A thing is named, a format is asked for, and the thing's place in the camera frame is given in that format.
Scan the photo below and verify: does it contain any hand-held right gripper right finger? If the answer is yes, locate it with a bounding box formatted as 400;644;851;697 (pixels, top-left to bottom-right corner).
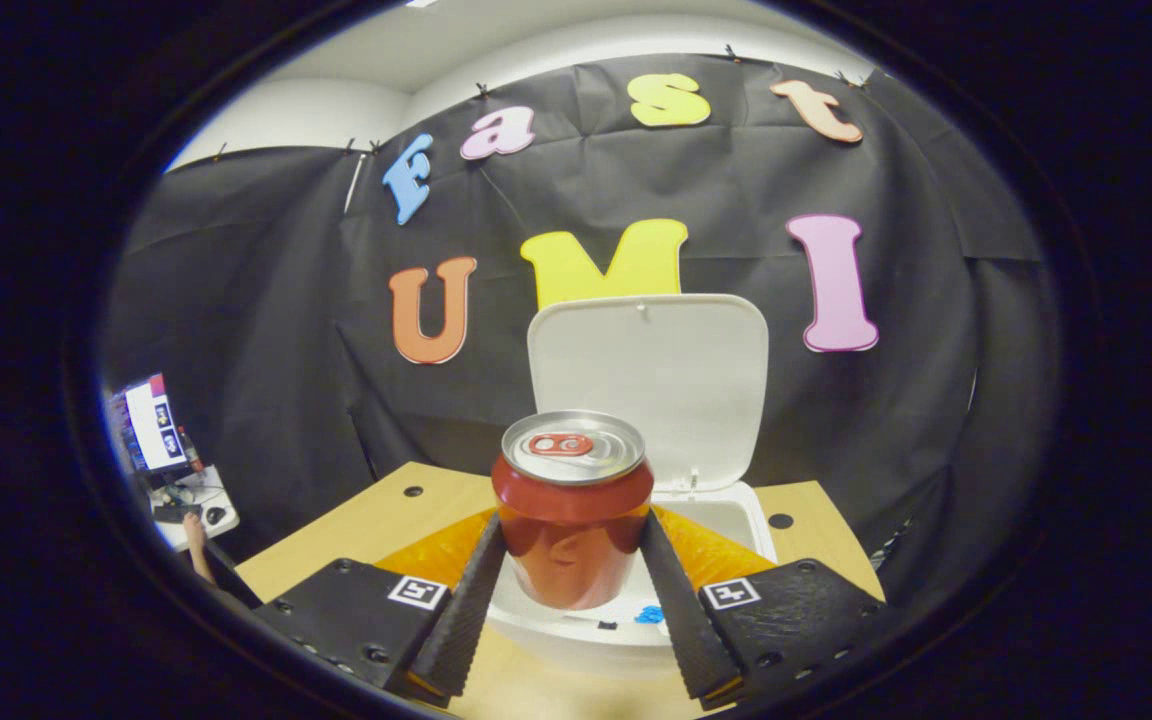
640;510;899;706

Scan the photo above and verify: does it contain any white desktop garbage bin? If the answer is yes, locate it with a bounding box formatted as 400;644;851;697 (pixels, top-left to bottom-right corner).
486;293;780;683

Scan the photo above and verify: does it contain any black backdrop cloth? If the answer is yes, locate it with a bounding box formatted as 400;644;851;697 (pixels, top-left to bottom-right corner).
101;52;1065;611

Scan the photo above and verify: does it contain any white side desk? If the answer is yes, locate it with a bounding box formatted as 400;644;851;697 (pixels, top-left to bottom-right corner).
146;465;242;553

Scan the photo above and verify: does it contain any red pop can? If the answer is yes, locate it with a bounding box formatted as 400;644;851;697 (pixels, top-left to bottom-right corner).
492;411;656;612

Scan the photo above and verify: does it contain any computer monitor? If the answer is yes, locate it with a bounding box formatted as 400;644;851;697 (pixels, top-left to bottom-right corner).
111;373;193;477

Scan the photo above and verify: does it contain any wooden desktop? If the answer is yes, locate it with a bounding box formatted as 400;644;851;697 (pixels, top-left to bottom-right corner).
236;461;887;720

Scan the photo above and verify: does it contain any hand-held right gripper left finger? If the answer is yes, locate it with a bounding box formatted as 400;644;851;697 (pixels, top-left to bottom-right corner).
254;510;509;701

